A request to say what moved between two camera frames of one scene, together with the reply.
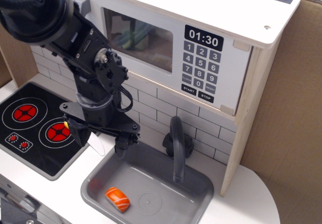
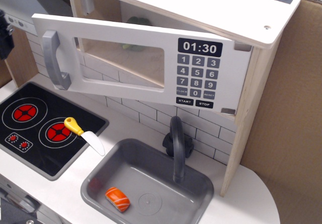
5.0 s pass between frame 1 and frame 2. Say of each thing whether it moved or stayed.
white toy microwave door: moved
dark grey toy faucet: stayed
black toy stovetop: stayed
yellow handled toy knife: stayed
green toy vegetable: moved
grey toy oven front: stayed
